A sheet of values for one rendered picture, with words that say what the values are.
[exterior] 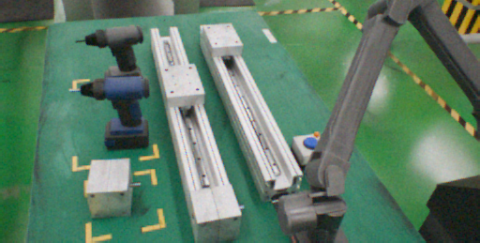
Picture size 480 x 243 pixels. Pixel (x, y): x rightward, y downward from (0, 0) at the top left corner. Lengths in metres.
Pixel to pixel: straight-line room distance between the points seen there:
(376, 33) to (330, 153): 0.27
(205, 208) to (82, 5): 1.88
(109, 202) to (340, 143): 0.55
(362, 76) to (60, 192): 0.78
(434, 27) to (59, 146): 1.01
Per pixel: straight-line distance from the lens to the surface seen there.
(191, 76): 1.26
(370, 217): 1.13
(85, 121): 1.32
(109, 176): 1.02
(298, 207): 0.79
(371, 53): 0.88
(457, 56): 1.00
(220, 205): 0.94
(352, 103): 0.83
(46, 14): 3.71
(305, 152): 1.14
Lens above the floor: 1.62
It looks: 39 degrees down
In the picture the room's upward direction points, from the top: 6 degrees clockwise
